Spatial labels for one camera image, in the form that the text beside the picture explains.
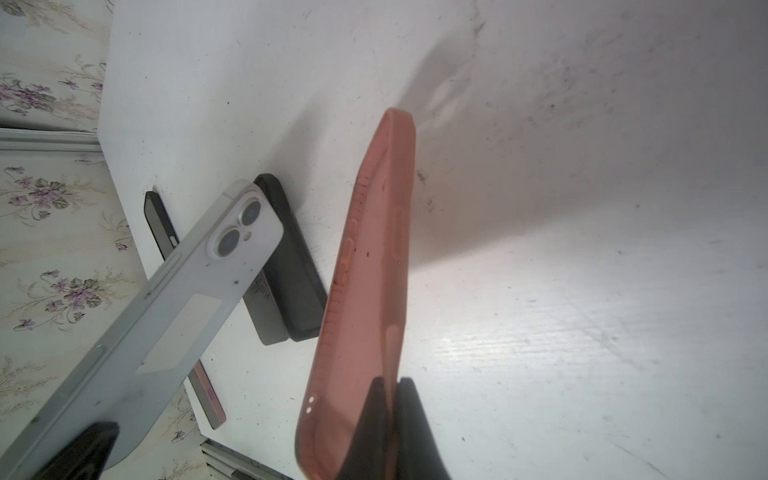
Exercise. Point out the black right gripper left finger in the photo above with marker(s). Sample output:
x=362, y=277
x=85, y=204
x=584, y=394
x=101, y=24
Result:
x=367, y=456

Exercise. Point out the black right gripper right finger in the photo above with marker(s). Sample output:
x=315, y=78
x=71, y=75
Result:
x=417, y=455

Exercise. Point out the black phone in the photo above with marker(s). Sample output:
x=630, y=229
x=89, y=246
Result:
x=160, y=224

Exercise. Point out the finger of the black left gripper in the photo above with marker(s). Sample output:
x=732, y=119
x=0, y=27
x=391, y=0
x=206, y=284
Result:
x=85, y=457

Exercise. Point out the black phone case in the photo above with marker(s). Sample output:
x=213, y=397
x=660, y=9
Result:
x=291, y=273

